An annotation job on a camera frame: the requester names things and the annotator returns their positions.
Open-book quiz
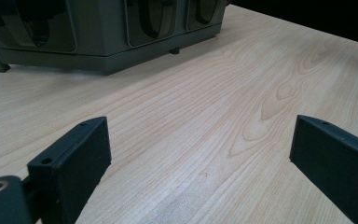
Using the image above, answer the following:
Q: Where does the dark grey corner rack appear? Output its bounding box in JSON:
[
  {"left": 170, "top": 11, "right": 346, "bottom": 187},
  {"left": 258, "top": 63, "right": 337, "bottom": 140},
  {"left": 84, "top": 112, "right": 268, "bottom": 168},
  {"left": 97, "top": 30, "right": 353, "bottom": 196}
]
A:
[{"left": 0, "top": 0, "right": 228, "bottom": 76}]

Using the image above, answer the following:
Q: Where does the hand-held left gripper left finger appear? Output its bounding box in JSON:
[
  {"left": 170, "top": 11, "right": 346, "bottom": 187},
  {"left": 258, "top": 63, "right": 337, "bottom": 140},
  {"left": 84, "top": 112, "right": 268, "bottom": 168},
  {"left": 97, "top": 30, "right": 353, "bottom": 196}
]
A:
[{"left": 27, "top": 116, "right": 112, "bottom": 224}]

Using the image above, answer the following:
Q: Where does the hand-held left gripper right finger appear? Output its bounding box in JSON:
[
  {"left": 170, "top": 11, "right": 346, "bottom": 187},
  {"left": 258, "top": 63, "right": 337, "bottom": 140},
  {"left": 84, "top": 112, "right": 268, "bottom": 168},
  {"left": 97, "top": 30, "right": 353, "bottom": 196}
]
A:
[{"left": 289, "top": 115, "right": 358, "bottom": 224}]

